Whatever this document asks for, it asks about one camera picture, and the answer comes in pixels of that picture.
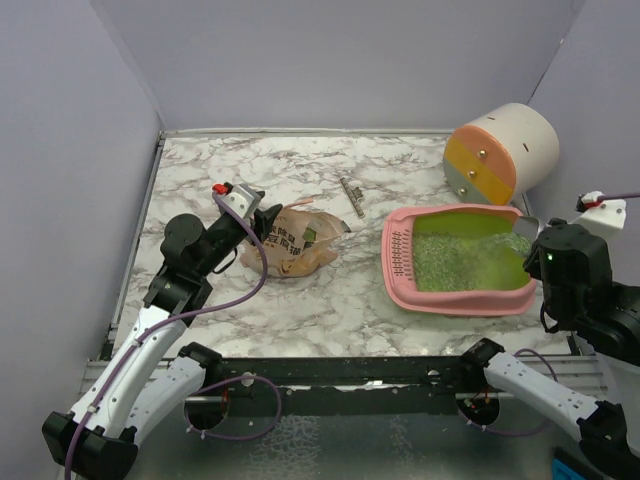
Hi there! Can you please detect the cat litter bag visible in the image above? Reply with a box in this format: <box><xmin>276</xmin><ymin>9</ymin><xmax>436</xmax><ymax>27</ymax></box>
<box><xmin>263</xmin><ymin>198</ymin><xmax>351</xmax><ymax>278</ymax></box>

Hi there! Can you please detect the metal bag sealing clip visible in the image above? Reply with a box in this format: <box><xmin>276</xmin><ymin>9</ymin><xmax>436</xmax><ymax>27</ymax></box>
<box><xmin>339</xmin><ymin>177</ymin><xmax>365</xmax><ymax>219</ymax></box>

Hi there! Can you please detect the grey metal litter scoop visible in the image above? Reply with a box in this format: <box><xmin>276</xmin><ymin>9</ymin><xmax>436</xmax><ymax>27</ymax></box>
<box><xmin>512</xmin><ymin>216</ymin><xmax>544</xmax><ymax>242</ymax></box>

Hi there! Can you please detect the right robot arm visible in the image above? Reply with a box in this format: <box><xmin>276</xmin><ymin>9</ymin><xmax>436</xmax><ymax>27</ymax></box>
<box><xmin>459</xmin><ymin>219</ymin><xmax>639</xmax><ymax>479</ymax></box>

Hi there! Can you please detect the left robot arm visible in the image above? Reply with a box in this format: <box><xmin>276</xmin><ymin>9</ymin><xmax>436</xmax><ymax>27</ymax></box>
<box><xmin>42</xmin><ymin>183</ymin><xmax>282</xmax><ymax>479</ymax></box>

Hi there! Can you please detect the pink litter box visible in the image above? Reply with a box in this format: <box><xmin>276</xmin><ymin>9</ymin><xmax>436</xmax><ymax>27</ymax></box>
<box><xmin>381</xmin><ymin>204</ymin><xmax>536</xmax><ymax>317</ymax></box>

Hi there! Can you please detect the black base bar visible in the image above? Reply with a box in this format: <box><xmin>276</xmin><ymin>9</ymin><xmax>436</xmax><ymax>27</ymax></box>
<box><xmin>179</xmin><ymin>342</ymin><xmax>491</xmax><ymax>421</ymax></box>

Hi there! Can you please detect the cylindrical drawer cabinet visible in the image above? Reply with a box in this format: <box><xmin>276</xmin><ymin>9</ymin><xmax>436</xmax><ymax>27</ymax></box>
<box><xmin>443</xmin><ymin>103</ymin><xmax>560</xmax><ymax>206</ymax></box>

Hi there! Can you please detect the blue object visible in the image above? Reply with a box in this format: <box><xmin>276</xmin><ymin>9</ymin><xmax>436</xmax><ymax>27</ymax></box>
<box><xmin>551</xmin><ymin>447</ymin><xmax>604</xmax><ymax>480</ymax></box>

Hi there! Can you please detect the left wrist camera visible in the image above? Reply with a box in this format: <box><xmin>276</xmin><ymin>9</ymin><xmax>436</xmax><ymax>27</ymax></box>
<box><xmin>212</xmin><ymin>183</ymin><xmax>262</xmax><ymax>221</ymax></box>

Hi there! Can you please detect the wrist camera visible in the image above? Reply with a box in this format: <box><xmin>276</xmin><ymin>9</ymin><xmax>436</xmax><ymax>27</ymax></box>
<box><xmin>572</xmin><ymin>191</ymin><xmax>627</xmax><ymax>241</ymax></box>
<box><xmin>212</xmin><ymin>183</ymin><xmax>262</xmax><ymax>221</ymax></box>

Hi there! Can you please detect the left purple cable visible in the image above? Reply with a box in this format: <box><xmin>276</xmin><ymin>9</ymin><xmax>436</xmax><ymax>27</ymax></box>
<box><xmin>62</xmin><ymin>191</ymin><xmax>284</xmax><ymax>480</ymax></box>

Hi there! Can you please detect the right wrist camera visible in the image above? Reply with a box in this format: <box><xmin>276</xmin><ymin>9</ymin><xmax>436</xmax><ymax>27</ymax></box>
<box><xmin>572</xmin><ymin>191</ymin><xmax>627</xmax><ymax>241</ymax></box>

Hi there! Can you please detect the aluminium frame rail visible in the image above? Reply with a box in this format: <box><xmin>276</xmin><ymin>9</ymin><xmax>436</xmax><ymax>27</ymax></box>
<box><xmin>79</xmin><ymin>351</ymin><xmax>608</xmax><ymax>402</ymax></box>

